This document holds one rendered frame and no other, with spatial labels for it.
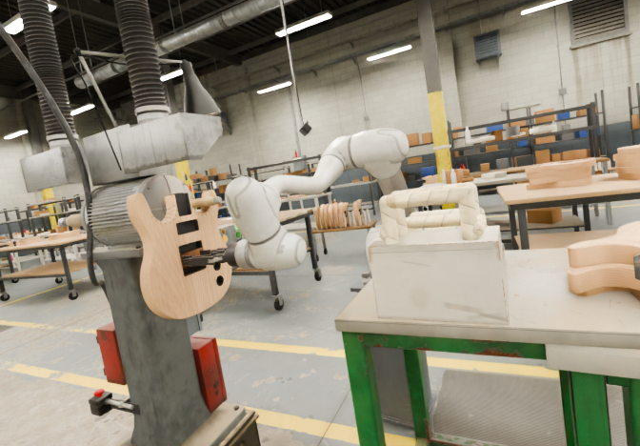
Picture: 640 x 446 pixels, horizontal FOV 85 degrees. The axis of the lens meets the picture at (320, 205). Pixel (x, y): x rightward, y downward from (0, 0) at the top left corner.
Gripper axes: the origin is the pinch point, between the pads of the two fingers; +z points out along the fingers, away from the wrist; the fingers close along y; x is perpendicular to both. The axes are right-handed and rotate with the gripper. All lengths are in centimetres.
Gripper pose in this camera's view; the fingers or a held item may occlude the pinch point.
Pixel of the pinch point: (193, 257)
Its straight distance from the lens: 124.3
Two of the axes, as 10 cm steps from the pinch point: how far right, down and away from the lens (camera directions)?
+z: -8.9, 1.2, 4.5
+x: -1.6, -9.8, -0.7
